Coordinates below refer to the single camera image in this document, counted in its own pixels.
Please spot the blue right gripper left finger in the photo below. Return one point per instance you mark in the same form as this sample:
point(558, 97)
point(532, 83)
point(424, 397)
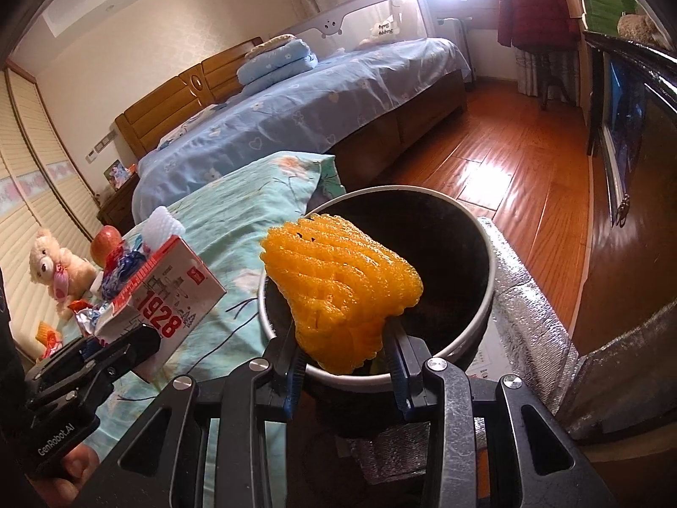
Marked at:
point(292, 371)

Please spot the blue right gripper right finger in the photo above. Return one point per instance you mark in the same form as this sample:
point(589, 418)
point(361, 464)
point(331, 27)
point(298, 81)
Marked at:
point(397, 351)

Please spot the yellow foam fruit net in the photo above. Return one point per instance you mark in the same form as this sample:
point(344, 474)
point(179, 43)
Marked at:
point(340, 286)

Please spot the red white milk carton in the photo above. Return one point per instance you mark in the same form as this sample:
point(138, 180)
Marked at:
point(172, 292)

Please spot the dark blue plastic wrapper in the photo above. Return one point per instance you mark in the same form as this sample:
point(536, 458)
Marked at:
point(112, 284)

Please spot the orange red snack wrapper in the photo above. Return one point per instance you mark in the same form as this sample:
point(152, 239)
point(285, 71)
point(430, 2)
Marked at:
point(50, 339)

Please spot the blue white wrapper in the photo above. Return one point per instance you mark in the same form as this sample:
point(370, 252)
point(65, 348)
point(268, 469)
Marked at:
point(92, 319)

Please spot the white trash bin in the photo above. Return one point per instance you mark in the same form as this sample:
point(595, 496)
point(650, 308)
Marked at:
point(449, 249)

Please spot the person's left hand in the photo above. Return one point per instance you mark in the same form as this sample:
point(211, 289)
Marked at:
point(79, 465)

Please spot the cream teddy bear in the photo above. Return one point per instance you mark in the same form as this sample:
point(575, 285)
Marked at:
point(67, 276)

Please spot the red snack bag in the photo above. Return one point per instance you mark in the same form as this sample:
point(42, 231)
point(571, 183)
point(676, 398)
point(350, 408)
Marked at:
point(115, 257)

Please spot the teal floral bedsheet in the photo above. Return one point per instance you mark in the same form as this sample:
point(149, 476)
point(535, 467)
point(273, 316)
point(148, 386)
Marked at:
point(225, 222)

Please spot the red yellow apple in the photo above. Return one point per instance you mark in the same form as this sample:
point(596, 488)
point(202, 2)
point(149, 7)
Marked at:
point(104, 243)

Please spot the white foam fruit net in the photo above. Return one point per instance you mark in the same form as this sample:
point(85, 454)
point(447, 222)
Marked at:
point(158, 228)

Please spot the wooden nightstand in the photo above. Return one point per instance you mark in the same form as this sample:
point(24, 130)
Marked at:
point(117, 210)

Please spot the silver foil insulation mat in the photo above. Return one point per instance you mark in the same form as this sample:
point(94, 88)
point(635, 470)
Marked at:
point(617, 402)

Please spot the framed photo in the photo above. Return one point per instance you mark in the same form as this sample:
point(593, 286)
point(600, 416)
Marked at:
point(117, 174)

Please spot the blue bed cover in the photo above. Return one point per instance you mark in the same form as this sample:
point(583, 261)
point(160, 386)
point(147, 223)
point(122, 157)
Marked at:
point(365, 108)

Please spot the wooden headboard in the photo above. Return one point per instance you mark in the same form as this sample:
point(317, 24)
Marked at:
point(181, 97)

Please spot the folded blue quilt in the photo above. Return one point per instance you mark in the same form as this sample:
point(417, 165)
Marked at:
point(275, 60)

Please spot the white radiator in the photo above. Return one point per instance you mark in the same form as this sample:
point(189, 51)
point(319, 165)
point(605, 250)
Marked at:
point(454, 29)

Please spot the black television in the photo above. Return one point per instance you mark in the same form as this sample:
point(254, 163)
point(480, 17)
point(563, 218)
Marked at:
point(625, 75)

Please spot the dark red hanging coat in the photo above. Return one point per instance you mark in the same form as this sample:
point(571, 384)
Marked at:
point(536, 25)

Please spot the brown plush toy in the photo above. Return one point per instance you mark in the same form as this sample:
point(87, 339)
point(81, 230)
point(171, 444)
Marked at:
point(641, 28)

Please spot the white bed guard rail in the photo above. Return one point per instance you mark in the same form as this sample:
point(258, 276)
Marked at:
point(343, 28)

